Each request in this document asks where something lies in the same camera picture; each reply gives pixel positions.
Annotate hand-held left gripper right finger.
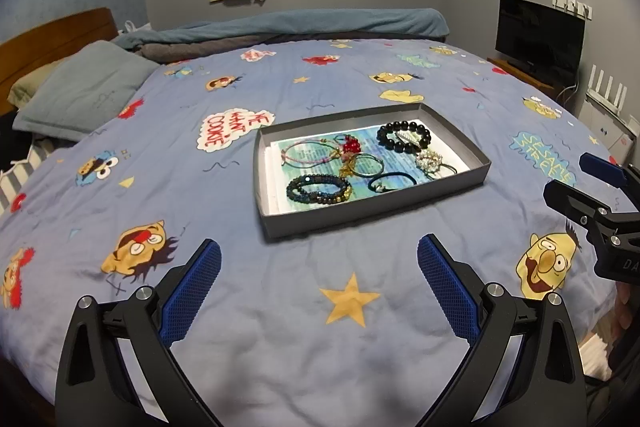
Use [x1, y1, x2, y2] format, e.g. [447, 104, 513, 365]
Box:
[415, 233, 587, 427]

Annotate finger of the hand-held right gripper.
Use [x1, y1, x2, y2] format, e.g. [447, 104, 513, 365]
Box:
[543, 179, 614, 229]
[579, 151, 640, 208]

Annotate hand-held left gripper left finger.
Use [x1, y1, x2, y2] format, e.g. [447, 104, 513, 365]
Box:
[54, 238, 223, 427]

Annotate grey cardboard tray box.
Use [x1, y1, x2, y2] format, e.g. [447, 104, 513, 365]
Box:
[252, 103, 493, 241]

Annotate black hair tie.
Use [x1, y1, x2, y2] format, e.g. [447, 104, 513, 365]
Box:
[367, 170, 417, 194]
[427, 162, 460, 180]

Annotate clear crystal bracelet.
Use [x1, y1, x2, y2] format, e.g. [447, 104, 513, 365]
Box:
[414, 149, 446, 176]

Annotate silver metal ring hoop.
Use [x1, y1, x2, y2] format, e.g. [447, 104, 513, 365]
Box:
[350, 154, 387, 176]

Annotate dark blue bead bracelet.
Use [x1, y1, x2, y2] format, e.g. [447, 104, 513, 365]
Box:
[285, 174, 354, 206]

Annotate red bead tassel necklace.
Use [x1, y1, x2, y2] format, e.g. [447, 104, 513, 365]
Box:
[334, 134, 386, 178]

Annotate white cabinet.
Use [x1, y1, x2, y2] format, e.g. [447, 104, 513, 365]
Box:
[577, 99, 640, 154]

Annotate white router with antennas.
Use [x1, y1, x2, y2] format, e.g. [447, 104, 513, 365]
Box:
[584, 64, 629, 108]

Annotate white fluffy cloth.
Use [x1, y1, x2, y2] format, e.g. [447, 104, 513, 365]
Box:
[579, 331, 614, 381]

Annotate blue cartoon printed bedsheet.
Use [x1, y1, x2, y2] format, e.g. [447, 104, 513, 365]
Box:
[0, 34, 640, 427]

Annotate wooden television stand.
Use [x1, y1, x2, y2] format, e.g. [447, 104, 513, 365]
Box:
[487, 56, 566, 96]

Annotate black television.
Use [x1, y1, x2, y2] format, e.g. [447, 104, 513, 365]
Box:
[494, 0, 586, 80]

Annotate blue-green printed paper liner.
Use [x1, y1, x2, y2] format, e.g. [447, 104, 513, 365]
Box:
[269, 124, 469, 208]

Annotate black and white striped pillow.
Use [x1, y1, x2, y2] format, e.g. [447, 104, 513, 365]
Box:
[0, 141, 51, 216]

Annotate blue-grey pillow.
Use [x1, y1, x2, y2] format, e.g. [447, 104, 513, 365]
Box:
[12, 40, 161, 143]

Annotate grey blanket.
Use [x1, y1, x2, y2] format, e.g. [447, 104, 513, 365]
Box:
[137, 31, 281, 63]

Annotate olive pillow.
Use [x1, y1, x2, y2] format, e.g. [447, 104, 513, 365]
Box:
[7, 59, 69, 110]

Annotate blue duvet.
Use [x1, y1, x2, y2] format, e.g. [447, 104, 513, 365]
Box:
[115, 8, 450, 53]

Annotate wooden headboard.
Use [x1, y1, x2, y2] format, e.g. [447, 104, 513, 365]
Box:
[0, 7, 117, 118]

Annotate black bead bracelet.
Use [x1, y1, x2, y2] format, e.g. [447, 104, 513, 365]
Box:
[375, 120, 432, 154]

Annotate pink string bracelet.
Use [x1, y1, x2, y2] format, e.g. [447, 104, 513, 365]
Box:
[280, 137, 346, 168]

